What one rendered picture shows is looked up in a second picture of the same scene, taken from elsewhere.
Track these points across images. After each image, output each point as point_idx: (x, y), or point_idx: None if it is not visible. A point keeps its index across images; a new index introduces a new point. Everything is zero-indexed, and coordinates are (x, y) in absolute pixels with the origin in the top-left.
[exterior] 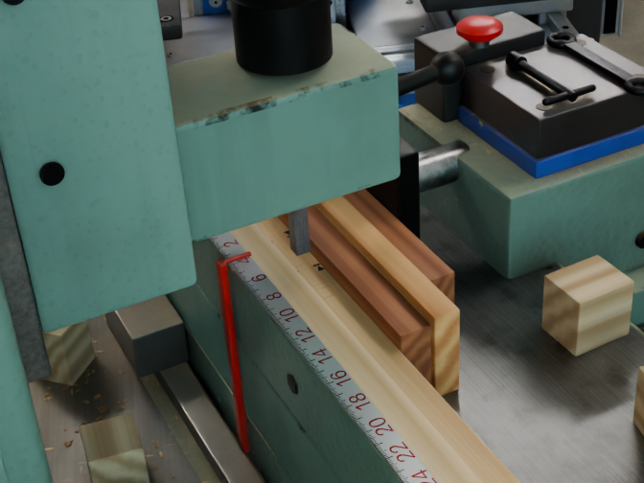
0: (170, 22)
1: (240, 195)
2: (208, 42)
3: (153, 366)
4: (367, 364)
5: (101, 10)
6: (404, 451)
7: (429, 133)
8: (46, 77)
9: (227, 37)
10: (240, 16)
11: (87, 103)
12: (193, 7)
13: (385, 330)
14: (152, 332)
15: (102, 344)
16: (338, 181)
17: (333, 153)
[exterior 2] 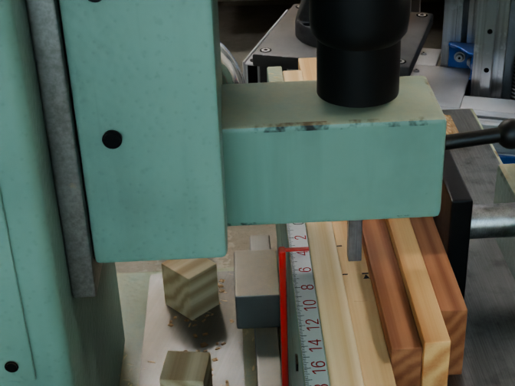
0: (401, 64)
1: (288, 197)
2: (441, 88)
3: (250, 322)
4: (350, 363)
5: (164, 18)
6: None
7: (513, 190)
8: (115, 63)
9: (457, 87)
10: (318, 51)
11: (146, 90)
12: (441, 58)
13: (386, 341)
14: (253, 295)
15: (228, 296)
16: (379, 206)
17: (377, 181)
